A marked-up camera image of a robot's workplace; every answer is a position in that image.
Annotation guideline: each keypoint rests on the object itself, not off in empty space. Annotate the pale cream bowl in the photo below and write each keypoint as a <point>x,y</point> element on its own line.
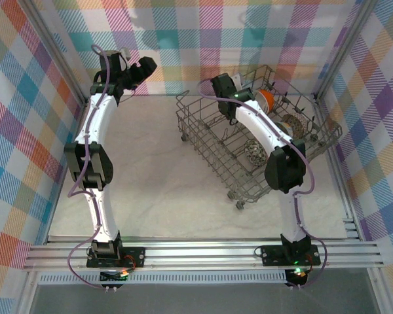
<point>269,99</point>

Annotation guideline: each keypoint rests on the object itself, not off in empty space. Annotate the brown geometric patterned bowl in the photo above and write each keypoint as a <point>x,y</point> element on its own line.
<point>296,122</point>

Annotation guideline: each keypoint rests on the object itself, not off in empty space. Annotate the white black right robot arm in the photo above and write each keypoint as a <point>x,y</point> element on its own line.
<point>258,124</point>

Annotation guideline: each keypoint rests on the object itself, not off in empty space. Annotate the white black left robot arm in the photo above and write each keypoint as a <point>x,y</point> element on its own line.
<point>98,121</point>

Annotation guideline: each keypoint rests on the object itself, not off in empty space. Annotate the small electronics board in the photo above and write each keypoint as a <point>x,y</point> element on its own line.
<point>298,274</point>
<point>114,276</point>

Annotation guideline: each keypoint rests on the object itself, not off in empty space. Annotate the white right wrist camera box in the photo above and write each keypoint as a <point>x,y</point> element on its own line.
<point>238,81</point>

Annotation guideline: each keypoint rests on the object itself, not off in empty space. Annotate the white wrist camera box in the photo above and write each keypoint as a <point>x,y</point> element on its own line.
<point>125,54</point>
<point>238,81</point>

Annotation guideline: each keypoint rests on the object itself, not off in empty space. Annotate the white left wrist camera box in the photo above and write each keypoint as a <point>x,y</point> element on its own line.
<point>125,54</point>

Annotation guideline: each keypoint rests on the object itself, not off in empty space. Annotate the aluminium frame post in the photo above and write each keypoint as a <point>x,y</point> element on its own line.
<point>60,59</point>
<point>344,49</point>

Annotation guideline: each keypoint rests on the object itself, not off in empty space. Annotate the aluminium side rail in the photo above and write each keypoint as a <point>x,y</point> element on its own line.
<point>347,202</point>

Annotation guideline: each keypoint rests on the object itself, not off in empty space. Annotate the long aluminium mounting rail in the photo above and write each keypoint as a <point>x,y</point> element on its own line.
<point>199,255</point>

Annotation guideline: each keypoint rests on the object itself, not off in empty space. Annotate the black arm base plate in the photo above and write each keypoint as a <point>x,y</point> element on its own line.
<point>272,255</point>
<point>137,256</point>

